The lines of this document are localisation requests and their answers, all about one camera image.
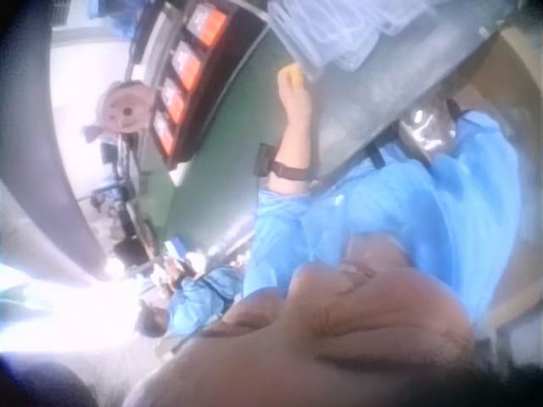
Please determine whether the black wrist band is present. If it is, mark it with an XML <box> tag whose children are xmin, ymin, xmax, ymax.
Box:
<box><xmin>254</xmin><ymin>142</ymin><xmax>316</xmax><ymax>181</ymax></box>

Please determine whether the small yellow piece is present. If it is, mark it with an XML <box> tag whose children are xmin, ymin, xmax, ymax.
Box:
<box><xmin>283</xmin><ymin>63</ymin><xmax>305</xmax><ymax>85</ymax></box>

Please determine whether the pink reel machine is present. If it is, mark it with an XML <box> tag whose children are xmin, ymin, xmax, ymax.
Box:
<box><xmin>81</xmin><ymin>78</ymin><xmax>154</xmax><ymax>139</ymax></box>

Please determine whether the stack of clear plastic trays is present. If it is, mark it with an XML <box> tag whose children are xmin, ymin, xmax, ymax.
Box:
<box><xmin>267</xmin><ymin>0</ymin><xmax>427</xmax><ymax>82</ymax></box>

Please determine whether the person's left hand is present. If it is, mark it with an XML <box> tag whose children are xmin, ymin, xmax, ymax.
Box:
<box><xmin>277</xmin><ymin>67</ymin><xmax>316</xmax><ymax>128</ymax></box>

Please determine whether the grey workbench machinery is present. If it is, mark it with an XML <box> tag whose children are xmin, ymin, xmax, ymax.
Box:
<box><xmin>89</xmin><ymin>139</ymin><xmax>156</xmax><ymax>264</ymax></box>

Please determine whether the black tray with orange parts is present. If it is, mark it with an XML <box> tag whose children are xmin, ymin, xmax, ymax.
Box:
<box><xmin>151</xmin><ymin>110</ymin><xmax>176</xmax><ymax>157</ymax></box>
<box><xmin>171</xmin><ymin>39</ymin><xmax>203</xmax><ymax>92</ymax></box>
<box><xmin>160</xmin><ymin>77</ymin><xmax>188</xmax><ymax>125</ymax></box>
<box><xmin>186</xmin><ymin>0</ymin><xmax>231</xmax><ymax>48</ymax></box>

